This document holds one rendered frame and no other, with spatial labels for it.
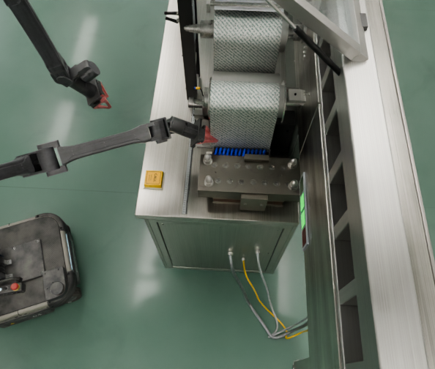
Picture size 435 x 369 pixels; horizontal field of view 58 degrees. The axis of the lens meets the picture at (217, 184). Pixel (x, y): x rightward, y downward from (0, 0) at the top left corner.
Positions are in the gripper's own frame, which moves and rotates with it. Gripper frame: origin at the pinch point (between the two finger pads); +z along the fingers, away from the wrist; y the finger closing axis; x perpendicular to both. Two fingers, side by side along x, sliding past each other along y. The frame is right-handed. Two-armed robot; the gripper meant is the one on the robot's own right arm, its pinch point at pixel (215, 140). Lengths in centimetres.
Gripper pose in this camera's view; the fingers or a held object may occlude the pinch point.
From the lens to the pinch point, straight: 153.7
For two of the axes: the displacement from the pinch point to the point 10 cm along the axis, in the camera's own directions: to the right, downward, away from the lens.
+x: 5.2, -3.6, -7.7
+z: 8.5, 2.7, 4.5
